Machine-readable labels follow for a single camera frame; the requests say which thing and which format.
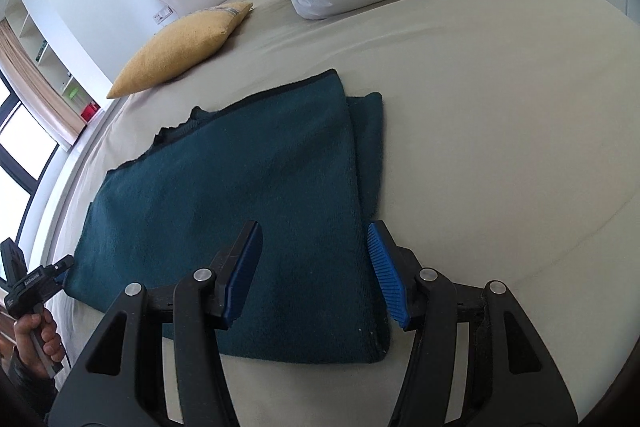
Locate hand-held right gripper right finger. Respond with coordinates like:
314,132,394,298
366,220,581,427

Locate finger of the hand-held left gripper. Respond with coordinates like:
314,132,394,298
42,255,76,293

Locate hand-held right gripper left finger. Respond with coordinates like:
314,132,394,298
48,220,264,427

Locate dark green sweater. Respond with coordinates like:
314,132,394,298
64,68,392,365

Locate person's left forearm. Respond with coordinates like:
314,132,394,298
0,347,58,423

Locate person's left hand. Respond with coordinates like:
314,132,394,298
12,308,63,375

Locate black framed window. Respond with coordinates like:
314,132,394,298
0,72,66,268

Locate beige curtain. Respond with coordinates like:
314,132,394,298
0,19,86,148

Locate bed with beige sheet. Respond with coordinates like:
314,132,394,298
45,0,640,427

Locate yellow pillow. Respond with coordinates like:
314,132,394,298
106,2,254,99

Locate white wall shelf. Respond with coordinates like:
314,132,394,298
5,0,103,122

